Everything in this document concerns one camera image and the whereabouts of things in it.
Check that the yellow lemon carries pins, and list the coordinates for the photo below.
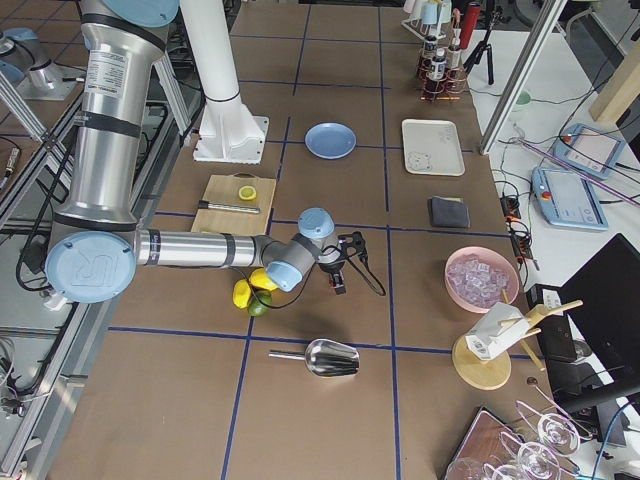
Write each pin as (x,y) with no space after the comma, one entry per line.
(261,280)
(242,294)

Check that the aluminium frame post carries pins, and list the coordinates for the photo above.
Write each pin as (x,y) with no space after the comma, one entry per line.
(527,59)

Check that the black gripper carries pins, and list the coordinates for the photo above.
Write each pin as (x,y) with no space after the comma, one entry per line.
(332,271)

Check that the drink bottle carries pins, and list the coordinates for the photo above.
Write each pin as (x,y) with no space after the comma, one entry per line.
(453,54)
(437,66)
(429,47)

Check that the black monitor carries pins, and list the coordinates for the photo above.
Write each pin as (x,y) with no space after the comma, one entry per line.
(608,286)

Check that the green bowl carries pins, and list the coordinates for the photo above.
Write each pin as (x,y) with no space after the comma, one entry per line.
(523,100)

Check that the copper wire bottle rack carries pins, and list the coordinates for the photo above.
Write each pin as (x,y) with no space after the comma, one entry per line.
(450,88)

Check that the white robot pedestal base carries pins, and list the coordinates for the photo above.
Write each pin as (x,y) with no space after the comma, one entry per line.
(228,131)

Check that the pink ice bowl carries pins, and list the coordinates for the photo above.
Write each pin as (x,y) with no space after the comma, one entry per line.
(476,278)

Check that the drink bottle left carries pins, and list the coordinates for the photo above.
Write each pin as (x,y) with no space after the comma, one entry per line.
(429,47)

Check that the blue teach pendant far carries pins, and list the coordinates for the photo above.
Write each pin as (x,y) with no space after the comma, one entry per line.
(590,150)

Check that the steel rod black cap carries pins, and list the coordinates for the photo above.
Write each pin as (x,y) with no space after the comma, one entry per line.
(207,205)

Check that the wooden cutting board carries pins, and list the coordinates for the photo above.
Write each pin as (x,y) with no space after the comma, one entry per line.
(235,204)

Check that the yellow lemon upper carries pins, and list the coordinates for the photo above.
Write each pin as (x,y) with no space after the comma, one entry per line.
(242,294)

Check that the blue teach pendant near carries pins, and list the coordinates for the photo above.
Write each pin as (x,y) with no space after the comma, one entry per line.
(567,200)

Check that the black camera tripod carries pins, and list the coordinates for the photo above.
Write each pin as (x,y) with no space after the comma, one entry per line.
(493,15)

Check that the cream bear tray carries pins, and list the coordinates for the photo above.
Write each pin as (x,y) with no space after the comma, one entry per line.
(431,147)

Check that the wooden stand with carton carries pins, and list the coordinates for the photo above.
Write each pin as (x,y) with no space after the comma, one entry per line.
(481,357)

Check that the blue teach pendant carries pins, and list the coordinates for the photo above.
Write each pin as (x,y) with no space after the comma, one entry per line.
(567,200)
(590,150)

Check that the blue plate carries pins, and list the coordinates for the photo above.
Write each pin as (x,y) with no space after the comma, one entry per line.
(330,140)

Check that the grey folded cloth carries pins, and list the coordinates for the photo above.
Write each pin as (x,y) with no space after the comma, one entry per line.
(449,213)

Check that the white wire cup rack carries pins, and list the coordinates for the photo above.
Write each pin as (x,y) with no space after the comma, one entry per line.
(427,17)

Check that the drink bottle bottom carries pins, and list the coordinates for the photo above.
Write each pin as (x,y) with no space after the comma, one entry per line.
(437,66)

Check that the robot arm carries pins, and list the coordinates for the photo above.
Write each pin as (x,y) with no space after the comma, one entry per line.
(30,69)
(100,234)

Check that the wine glass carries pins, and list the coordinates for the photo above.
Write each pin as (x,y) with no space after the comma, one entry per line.
(553,426)

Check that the steel ice scoop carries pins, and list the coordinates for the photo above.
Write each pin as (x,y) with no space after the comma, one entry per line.
(325,358)

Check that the drink bottle right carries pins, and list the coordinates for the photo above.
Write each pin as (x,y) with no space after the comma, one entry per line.
(453,54)

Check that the yellow lemon lower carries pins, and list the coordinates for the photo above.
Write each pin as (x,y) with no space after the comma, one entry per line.
(261,280)

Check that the red cylinder tube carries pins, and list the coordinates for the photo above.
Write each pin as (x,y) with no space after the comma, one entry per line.
(469,22)

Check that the lemon half slice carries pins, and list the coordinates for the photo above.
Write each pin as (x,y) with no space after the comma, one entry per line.
(247,193)

